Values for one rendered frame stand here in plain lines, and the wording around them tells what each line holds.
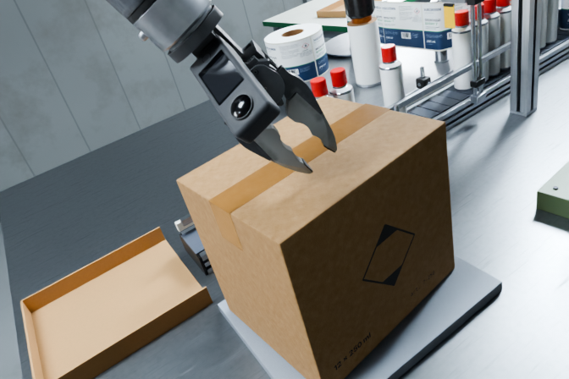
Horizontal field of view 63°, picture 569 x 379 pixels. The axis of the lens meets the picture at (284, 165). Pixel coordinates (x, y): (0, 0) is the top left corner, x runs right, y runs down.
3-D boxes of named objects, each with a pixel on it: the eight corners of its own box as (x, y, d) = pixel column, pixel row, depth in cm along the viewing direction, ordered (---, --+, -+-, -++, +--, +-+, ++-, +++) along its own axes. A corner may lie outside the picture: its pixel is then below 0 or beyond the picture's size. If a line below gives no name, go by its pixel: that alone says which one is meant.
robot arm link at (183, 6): (182, -28, 42) (124, 35, 44) (218, 10, 44) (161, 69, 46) (185, -33, 49) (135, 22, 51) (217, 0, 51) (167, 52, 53)
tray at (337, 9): (354, -1, 281) (353, -7, 279) (387, -3, 264) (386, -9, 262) (317, 17, 263) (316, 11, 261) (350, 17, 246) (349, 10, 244)
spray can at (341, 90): (353, 144, 113) (339, 63, 102) (367, 150, 108) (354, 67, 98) (336, 153, 111) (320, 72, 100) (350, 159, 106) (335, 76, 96)
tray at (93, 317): (165, 239, 105) (159, 226, 103) (212, 302, 85) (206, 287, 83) (30, 314, 94) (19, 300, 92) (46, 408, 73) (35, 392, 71)
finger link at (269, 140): (306, 154, 61) (264, 101, 57) (315, 175, 55) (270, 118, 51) (286, 167, 61) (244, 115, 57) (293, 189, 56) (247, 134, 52)
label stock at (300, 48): (324, 57, 173) (317, 19, 166) (333, 74, 156) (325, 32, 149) (273, 70, 174) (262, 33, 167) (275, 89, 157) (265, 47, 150)
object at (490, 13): (488, 68, 132) (487, -5, 122) (504, 71, 128) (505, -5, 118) (475, 75, 130) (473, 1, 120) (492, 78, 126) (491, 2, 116)
